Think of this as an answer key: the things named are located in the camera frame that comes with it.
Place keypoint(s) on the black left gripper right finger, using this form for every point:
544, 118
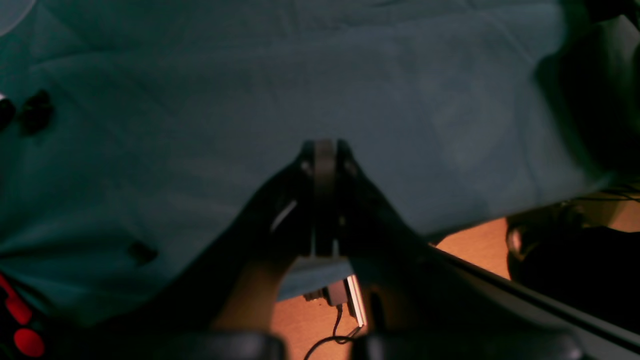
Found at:
349, 220

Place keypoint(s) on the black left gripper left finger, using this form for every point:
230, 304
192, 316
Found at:
304, 165

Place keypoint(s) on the translucent plastic cup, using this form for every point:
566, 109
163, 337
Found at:
13, 12

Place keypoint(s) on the blue table cloth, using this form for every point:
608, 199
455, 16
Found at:
169, 114

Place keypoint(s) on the small black clip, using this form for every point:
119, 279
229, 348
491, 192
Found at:
36, 113

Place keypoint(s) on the black white marker pen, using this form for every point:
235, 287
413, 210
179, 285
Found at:
7, 112

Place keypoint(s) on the orange black tool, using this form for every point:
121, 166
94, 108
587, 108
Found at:
20, 336

